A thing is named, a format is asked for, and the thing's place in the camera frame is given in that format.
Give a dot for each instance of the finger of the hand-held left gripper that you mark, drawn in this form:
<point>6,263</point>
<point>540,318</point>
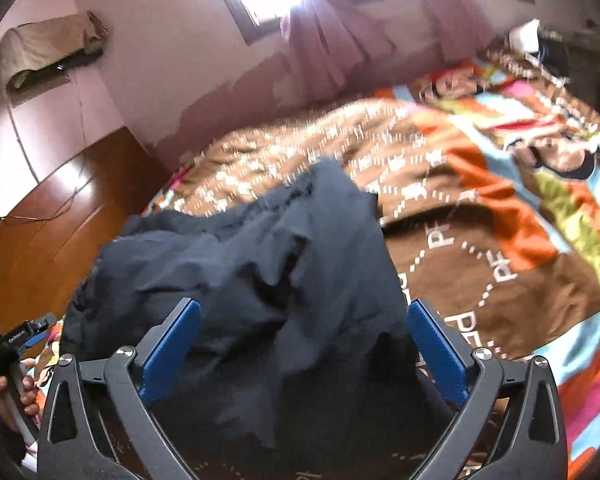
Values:
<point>42,325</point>

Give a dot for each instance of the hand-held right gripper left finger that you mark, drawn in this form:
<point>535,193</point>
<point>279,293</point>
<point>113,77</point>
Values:
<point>170,345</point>

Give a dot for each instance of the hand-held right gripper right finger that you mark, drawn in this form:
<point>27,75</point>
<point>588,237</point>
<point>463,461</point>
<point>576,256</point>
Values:
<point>437,350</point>

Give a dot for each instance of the dark navy jacket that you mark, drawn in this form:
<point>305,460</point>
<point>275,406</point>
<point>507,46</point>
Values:
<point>260,270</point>

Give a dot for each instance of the person's left forearm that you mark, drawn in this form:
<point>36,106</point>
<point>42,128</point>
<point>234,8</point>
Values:
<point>0,435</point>

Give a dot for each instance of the dark clothes pile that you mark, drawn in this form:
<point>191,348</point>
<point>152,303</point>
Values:
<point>575,65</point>

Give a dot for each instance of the person's left hand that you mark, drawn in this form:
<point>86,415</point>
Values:
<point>27,390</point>

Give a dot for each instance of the colourful printed blanket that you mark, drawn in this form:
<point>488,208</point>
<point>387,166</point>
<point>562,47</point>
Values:
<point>480,210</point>

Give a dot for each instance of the beige cloth cover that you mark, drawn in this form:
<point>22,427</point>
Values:
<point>45,40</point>

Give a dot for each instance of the pink curtain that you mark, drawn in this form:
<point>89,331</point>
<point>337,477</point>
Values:
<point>445,10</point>
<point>320,45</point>

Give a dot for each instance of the white pillow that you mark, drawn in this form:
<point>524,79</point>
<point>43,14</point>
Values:
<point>525,35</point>

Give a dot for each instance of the wall air conditioner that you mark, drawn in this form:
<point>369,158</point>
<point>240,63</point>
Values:
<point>65,66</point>

